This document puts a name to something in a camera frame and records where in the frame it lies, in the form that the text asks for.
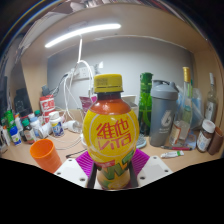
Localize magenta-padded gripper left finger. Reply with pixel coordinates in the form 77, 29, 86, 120
53, 150, 98, 190

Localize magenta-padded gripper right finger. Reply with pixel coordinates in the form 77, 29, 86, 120
127, 148, 174, 188

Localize yellow-labelled tea drink bottle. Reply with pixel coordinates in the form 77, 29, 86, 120
82, 73, 140, 190

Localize white and green tube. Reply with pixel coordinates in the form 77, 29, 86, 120
160, 150, 185, 159

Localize orange plastic cup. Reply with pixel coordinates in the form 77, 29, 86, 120
29, 138, 63, 174

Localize red pen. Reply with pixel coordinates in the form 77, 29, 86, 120
160, 144, 193, 152

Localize light blue hairbrush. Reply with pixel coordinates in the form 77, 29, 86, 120
135, 133, 148, 150

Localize white power adapter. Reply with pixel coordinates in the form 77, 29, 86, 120
63, 119, 81, 134

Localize white bottle with blue label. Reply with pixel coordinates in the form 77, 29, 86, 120
49, 111, 66, 138

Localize plain white bottle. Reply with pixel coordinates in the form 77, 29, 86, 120
37, 121, 53, 139

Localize gold-capped clear glass bottle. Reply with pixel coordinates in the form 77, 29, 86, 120
168, 66, 194, 146

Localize grey shaker bottle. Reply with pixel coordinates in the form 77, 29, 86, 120
148, 79, 179, 148

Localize green-capped brown bottle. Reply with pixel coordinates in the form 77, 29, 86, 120
21, 118, 37, 145

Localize white-lidded jar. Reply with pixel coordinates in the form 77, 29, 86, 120
196, 118, 217, 154

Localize brown mug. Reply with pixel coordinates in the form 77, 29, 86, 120
208, 125, 224, 156

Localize red and white canister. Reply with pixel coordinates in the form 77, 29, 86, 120
39, 94, 56, 123

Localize green glass bottle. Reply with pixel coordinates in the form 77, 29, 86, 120
138, 72, 154, 136

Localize purple pouch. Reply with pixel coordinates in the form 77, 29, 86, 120
79, 94, 98, 113

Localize tall clear glass bottle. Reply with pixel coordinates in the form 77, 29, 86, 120
203, 72, 219, 124

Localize under-shelf light bar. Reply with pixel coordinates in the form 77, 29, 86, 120
44, 22, 123, 49

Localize white wall socket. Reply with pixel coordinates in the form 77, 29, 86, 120
69, 64, 96, 81

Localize white cable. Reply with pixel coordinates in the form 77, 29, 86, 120
61, 36, 96, 148

